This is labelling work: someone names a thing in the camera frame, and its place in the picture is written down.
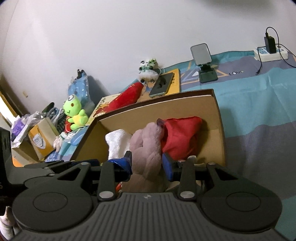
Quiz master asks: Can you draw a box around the white towel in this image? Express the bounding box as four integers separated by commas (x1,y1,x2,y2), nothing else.
105,129,132,160

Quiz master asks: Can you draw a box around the pink plush toy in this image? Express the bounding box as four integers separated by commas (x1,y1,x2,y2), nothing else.
122,122,167,193

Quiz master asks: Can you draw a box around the doll with green hat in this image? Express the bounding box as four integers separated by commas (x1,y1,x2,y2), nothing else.
157,116,203,161

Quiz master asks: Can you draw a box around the left hand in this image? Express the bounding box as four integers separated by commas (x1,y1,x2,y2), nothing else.
1,206,20,240

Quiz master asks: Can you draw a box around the yellow tissue box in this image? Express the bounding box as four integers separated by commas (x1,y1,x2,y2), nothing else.
28,118,59,161

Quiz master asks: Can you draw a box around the blue glasses case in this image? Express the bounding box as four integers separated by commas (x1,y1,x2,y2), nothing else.
70,128,87,146

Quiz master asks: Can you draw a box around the cartoon monkey book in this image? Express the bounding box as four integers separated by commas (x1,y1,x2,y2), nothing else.
86,93,120,126

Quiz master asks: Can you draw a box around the brown cardboard box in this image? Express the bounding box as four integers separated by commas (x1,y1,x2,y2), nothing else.
70,89,226,166

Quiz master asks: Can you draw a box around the red plush pillow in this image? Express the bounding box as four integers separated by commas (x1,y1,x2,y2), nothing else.
105,82,144,113

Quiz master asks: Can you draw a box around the green frog plush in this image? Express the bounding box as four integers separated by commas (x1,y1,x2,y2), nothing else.
63,94,88,131

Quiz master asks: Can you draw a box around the yellow book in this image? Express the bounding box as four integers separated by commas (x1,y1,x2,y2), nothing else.
136,68,182,103

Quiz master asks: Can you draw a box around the black smartphone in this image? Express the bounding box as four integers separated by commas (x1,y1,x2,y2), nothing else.
149,73,174,98

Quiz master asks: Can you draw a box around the blue plastic bag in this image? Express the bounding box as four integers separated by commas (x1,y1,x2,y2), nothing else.
68,69,93,109

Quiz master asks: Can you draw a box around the blue patterned tablecloth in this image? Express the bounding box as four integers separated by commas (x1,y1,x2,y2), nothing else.
43,50,296,241

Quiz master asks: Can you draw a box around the small panda plush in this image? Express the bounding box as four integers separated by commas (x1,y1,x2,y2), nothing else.
137,58,162,84

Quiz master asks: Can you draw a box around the phone stand with mirror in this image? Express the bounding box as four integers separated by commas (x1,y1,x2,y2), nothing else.
190,43,218,83

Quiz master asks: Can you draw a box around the black charger with cable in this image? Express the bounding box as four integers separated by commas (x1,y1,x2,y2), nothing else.
264,27,295,68

